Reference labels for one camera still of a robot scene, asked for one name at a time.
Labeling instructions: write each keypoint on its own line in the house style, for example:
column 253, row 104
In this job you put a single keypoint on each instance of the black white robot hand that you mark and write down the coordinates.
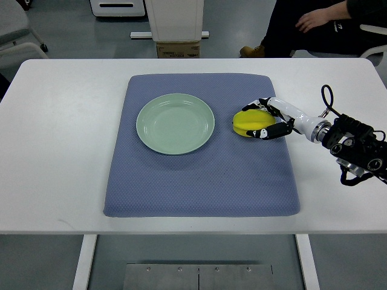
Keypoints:
column 291, row 118

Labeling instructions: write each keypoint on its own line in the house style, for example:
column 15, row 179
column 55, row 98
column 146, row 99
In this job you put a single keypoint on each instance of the yellow starfruit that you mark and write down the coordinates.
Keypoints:
column 251, row 120

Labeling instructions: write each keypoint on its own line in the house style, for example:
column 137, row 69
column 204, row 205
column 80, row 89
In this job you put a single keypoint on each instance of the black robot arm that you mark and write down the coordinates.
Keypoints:
column 358, row 152

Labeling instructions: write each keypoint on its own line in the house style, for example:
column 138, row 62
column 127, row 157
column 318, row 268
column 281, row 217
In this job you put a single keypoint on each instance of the light green plate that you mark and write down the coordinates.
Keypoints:
column 175, row 124

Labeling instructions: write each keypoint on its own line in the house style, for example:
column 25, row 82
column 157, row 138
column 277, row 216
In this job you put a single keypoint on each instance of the metal floor plate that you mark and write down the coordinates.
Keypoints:
column 198, row 276

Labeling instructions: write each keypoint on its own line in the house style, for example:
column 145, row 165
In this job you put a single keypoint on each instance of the white office chair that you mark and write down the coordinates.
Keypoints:
column 375, row 53

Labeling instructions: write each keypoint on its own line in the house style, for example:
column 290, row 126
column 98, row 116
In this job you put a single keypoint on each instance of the blue textured mat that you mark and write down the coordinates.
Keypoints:
column 229, row 176

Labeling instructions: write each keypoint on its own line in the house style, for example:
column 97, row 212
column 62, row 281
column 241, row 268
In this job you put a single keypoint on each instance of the seated person in black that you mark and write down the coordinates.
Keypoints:
column 320, row 26

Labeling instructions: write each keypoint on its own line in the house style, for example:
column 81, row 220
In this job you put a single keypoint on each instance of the right white table leg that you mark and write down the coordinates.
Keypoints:
column 306, row 259

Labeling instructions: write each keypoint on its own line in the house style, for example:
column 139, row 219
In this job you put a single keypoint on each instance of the white table leg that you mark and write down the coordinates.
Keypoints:
column 85, row 262
column 306, row 259

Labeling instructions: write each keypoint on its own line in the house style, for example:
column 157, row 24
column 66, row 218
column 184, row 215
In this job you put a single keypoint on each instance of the cardboard box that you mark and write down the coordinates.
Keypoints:
column 178, row 50

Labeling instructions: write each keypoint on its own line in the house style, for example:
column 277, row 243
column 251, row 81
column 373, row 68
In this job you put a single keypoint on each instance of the white machine column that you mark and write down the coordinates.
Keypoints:
column 174, row 21

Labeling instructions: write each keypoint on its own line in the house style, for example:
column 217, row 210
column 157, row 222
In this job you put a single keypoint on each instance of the white cabinet with slot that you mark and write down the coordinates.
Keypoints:
column 117, row 8

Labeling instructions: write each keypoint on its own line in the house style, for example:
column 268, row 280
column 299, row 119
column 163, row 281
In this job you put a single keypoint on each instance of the left white table leg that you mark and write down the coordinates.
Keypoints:
column 85, row 262

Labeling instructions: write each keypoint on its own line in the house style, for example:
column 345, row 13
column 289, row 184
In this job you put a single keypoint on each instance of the grey chair at left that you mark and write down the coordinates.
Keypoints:
column 16, row 25

